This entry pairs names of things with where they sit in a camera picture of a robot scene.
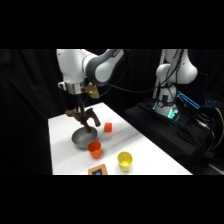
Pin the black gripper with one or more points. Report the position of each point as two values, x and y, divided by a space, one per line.
79 100

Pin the brown plush deer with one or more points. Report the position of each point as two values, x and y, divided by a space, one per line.
88 120

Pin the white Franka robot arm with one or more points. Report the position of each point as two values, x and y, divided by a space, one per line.
71 65

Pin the grey bowl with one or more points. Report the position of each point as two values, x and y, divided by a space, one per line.
81 140

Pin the orange square block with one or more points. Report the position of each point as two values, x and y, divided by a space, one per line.
108 127

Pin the orange plastic cup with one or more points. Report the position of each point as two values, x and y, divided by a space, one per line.
94 150

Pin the black curtain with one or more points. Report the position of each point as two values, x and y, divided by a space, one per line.
26 106

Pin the yellow plastic cup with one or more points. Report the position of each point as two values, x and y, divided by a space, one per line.
125 162

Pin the black robot stand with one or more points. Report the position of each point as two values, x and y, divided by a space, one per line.
173 136

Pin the blue lit device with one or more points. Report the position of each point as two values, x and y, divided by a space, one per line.
188 100

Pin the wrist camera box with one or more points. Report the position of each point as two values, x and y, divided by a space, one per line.
92 90

